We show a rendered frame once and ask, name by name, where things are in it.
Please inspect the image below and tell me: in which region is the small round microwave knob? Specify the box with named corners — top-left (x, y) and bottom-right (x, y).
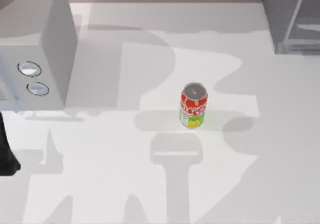
top-left (26, 82), bottom-right (50, 97)

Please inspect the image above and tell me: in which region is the pale microwave oven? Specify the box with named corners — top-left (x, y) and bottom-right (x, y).
top-left (0, 0), bottom-right (78, 113)

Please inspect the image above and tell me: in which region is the red and green can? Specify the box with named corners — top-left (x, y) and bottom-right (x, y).
top-left (179, 82), bottom-right (209, 129)

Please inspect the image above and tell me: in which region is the grey cabinet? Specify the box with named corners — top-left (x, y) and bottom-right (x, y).
top-left (258, 0), bottom-right (320, 56)

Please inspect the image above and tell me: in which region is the large round microwave knob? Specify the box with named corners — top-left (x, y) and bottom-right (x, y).
top-left (17, 61), bottom-right (43, 78)

